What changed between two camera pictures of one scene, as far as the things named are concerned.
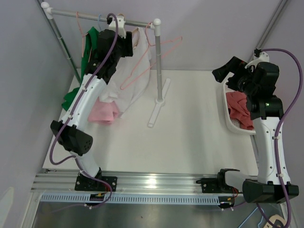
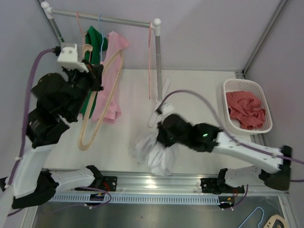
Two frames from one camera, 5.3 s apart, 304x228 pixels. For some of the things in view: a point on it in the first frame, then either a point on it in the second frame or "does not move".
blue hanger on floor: (261, 221) does not move
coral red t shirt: (239, 110) does not move
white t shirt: (132, 77) → (161, 159)
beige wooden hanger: (135, 35) → (85, 50)
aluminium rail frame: (58, 181) does not move
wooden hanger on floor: (273, 219) does not move
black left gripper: (127, 43) → (95, 73)
